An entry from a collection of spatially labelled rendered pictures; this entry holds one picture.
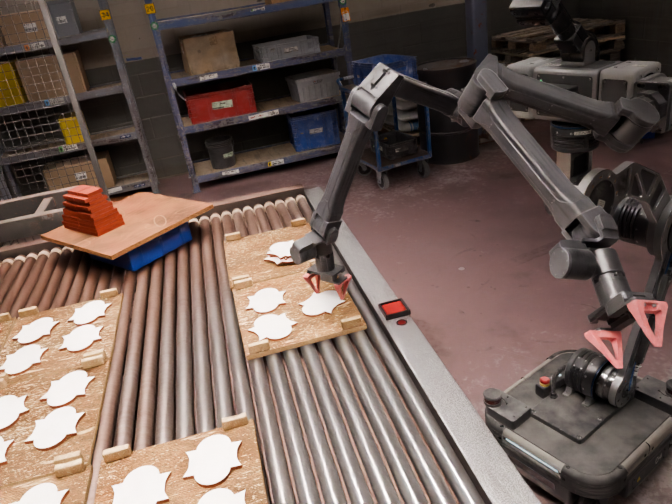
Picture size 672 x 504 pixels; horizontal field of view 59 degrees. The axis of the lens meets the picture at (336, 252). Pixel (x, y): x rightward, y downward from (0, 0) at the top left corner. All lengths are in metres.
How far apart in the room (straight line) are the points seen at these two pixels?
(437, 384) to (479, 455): 0.24
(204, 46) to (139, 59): 0.86
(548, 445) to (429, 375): 0.89
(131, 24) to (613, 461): 5.68
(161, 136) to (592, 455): 5.47
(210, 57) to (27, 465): 4.89
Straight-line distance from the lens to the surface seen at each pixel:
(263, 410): 1.49
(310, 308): 1.79
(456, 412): 1.42
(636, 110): 1.50
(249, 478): 1.32
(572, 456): 2.30
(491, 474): 1.29
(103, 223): 2.48
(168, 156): 6.77
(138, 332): 1.97
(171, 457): 1.43
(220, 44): 6.05
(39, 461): 1.59
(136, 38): 6.58
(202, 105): 6.00
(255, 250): 2.25
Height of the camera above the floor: 1.86
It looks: 26 degrees down
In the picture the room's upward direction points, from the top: 9 degrees counter-clockwise
